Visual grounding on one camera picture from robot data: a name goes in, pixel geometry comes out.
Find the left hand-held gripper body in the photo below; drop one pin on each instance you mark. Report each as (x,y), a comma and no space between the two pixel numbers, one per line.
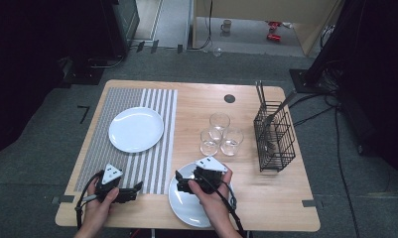
(111,173)

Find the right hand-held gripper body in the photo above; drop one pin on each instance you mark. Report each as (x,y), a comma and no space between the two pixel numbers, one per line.
(211,165)

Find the large white plate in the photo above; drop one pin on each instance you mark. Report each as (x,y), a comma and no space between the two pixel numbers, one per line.
(186,208)

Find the clear drinking glass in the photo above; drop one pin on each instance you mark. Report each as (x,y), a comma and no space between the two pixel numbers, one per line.
(219,120)
(232,142)
(209,143)

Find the person's left hand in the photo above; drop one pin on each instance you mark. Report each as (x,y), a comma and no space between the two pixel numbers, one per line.
(95,206)

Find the person's right hand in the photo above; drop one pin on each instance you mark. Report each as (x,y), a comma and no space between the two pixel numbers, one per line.
(216,203)

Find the small white plate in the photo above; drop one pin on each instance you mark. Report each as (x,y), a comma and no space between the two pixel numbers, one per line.
(136,129)

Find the round dark table grommet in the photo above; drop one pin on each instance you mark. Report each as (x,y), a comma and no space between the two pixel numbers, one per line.
(229,98)

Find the grey striped placemat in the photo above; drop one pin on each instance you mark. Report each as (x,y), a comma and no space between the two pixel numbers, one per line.
(127,95)

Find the dark chopstick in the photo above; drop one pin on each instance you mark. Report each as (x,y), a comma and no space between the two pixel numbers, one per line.
(258,92)
(262,92)

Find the black stand base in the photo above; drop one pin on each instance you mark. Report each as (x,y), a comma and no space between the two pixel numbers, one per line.
(84,75)

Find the small clear glass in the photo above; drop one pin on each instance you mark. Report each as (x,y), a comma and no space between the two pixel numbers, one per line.
(217,51)

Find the black metal stand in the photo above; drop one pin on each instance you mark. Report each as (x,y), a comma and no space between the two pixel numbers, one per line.
(302,81)

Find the grey mug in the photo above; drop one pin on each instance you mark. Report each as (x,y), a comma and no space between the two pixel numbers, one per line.
(226,25)

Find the black equipment cabinet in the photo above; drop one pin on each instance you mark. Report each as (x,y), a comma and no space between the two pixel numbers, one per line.
(120,29)

